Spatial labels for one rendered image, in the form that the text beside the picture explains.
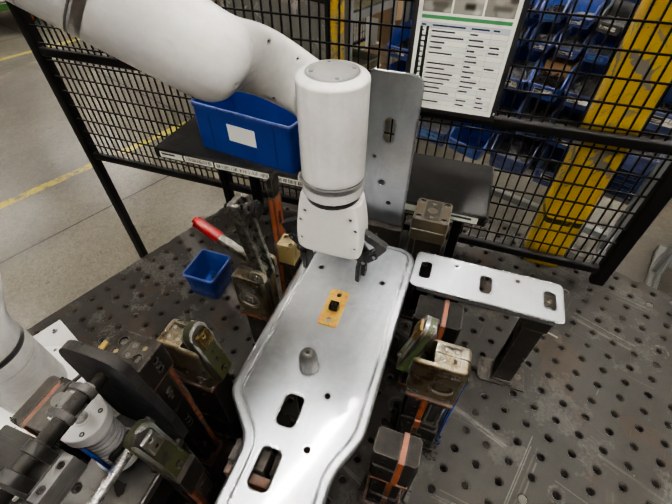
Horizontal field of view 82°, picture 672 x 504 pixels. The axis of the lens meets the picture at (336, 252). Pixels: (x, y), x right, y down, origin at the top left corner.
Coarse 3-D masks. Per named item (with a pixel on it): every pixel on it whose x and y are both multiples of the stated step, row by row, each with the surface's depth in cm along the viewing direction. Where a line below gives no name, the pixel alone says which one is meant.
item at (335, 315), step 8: (328, 296) 75; (336, 296) 75; (344, 296) 75; (328, 304) 74; (336, 304) 72; (344, 304) 74; (328, 312) 72; (336, 312) 72; (320, 320) 71; (336, 320) 71
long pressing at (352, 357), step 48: (288, 288) 76; (336, 288) 77; (384, 288) 77; (288, 336) 69; (336, 336) 69; (384, 336) 69; (240, 384) 62; (288, 384) 63; (336, 384) 63; (288, 432) 58; (336, 432) 58; (240, 480) 53; (288, 480) 53
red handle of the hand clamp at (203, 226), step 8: (200, 224) 68; (208, 224) 69; (208, 232) 69; (216, 232) 69; (216, 240) 69; (224, 240) 70; (232, 240) 71; (232, 248) 70; (240, 248) 71; (240, 256) 71; (264, 264) 72
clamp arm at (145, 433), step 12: (144, 420) 50; (132, 432) 48; (144, 432) 48; (156, 432) 50; (132, 444) 47; (144, 444) 48; (156, 444) 50; (168, 444) 52; (144, 456) 49; (156, 456) 51; (168, 456) 53; (180, 456) 55; (156, 468) 52; (168, 468) 53; (180, 468) 55
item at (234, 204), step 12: (228, 204) 61; (240, 204) 62; (252, 204) 60; (240, 216) 61; (252, 216) 61; (240, 228) 64; (252, 228) 67; (240, 240) 66; (252, 240) 65; (264, 240) 69; (252, 252) 67; (264, 252) 70; (252, 264) 69
